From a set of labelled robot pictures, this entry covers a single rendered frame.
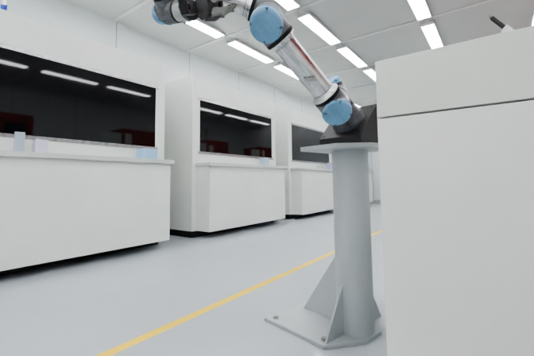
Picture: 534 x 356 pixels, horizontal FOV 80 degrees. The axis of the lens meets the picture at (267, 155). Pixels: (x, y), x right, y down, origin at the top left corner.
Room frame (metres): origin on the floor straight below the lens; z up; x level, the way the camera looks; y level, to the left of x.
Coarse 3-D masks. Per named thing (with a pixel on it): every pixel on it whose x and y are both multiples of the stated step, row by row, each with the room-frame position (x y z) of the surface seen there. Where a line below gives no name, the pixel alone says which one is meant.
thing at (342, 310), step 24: (336, 144) 1.30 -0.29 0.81; (360, 144) 1.30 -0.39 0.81; (336, 168) 1.41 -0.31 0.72; (360, 168) 1.37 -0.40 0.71; (336, 192) 1.41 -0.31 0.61; (360, 192) 1.37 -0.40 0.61; (336, 216) 1.42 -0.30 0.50; (360, 216) 1.37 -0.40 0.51; (336, 240) 1.42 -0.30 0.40; (360, 240) 1.37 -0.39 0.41; (336, 264) 1.43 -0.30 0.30; (360, 264) 1.37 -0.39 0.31; (336, 288) 1.44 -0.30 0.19; (360, 288) 1.36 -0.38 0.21; (288, 312) 1.62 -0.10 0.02; (312, 312) 1.62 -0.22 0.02; (336, 312) 1.36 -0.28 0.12; (360, 312) 1.36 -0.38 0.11; (312, 336) 1.38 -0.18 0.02; (336, 336) 1.36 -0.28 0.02; (360, 336) 1.37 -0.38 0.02
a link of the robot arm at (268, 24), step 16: (256, 16) 1.01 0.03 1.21; (272, 16) 1.00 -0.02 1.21; (256, 32) 1.04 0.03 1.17; (272, 32) 1.03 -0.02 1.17; (288, 32) 1.06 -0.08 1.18; (272, 48) 1.09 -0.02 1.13; (288, 48) 1.09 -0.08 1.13; (288, 64) 1.13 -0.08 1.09; (304, 64) 1.12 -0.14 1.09; (304, 80) 1.16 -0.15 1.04; (320, 80) 1.16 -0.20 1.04; (320, 96) 1.19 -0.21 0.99; (336, 96) 1.18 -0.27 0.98; (336, 112) 1.20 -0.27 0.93
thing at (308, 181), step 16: (288, 112) 5.63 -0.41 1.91; (288, 128) 5.62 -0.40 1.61; (304, 128) 6.09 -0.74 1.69; (320, 128) 6.66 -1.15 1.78; (288, 144) 5.62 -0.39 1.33; (304, 144) 6.08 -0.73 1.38; (288, 160) 5.61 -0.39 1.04; (304, 160) 6.07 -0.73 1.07; (320, 160) 6.62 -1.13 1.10; (288, 176) 5.60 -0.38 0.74; (304, 176) 5.61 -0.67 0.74; (320, 176) 6.12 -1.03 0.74; (288, 192) 5.60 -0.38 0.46; (304, 192) 5.60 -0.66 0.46; (320, 192) 6.11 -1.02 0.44; (288, 208) 5.61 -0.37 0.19; (304, 208) 5.59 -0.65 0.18; (320, 208) 6.09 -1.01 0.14
